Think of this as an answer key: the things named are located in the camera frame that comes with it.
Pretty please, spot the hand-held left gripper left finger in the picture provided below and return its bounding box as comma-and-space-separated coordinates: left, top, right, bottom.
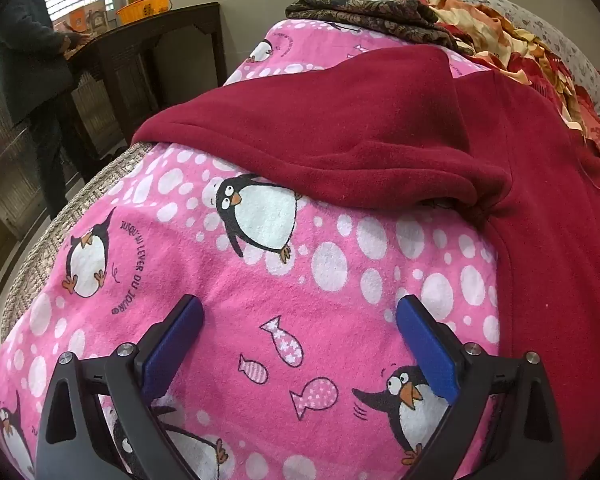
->
34, 294, 205, 480

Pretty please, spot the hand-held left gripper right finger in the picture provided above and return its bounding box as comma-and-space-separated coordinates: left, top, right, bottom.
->
396, 294, 566, 480

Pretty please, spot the dark red fleece garment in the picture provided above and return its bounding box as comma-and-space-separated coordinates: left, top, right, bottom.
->
131, 45, 600, 480

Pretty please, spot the pink penguin print blanket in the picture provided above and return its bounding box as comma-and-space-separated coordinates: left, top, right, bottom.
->
0, 17, 600, 480

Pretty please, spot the woven straw bed mat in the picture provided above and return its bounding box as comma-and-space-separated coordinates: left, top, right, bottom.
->
0, 141, 151, 341

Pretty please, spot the dark wooden cabinet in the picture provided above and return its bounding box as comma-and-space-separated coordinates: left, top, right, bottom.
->
0, 80, 48, 241

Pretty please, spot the dark wooden table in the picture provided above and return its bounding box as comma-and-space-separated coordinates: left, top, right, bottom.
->
67, 2, 228, 161

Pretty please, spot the dark brown patterned cloth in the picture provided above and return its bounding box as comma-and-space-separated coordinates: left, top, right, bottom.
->
285, 0, 476, 56

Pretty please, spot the orange plastic basket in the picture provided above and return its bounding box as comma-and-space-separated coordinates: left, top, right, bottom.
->
115, 0, 175, 25

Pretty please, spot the floral patterned quilt pile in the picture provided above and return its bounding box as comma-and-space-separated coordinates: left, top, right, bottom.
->
372, 0, 600, 131

